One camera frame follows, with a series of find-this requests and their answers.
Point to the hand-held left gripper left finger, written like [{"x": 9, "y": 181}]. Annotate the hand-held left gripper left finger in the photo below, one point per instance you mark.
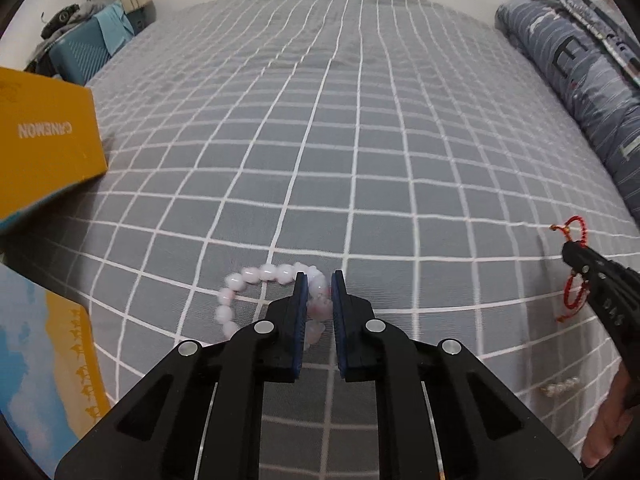
[{"x": 299, "y": 325}]

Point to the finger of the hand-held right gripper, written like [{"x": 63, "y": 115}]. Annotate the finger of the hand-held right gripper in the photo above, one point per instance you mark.
[
  {"x": 600, "y": 262},
  {"x": 610, "y": 310}
]

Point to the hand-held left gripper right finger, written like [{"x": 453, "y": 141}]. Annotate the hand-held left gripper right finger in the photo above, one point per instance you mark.
[{"x": 340, "y": 325}]

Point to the person's right hand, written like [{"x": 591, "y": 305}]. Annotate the person's right hand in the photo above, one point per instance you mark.
[{"x": 605, "y": 425}]

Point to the grey checked bed sheet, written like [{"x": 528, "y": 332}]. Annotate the grey checked bed sheet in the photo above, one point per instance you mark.
[{"x": 375, "y": 135}]

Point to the folded blue printed quilt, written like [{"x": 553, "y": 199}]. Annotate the folded blue printed quilt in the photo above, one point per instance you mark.
[{"x": 575, "y": 70}]

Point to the blue patterned pillow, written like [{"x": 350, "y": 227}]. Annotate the blue patterned pillow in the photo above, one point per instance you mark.
[{"x": 600, "y": 25}]

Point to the blue yellow cardboard box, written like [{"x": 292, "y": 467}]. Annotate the blue yellow cardboard box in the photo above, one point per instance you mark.
[{"x": 50, "y": 125}]

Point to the teal suitcase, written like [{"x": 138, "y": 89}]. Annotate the teal suitcase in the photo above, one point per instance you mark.
[{"x": 82, "y": 57}]

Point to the dark clutter on suitcase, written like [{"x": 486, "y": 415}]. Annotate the dark clutter on suitcase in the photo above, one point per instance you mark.
[{"x": 65, "y": 17}]

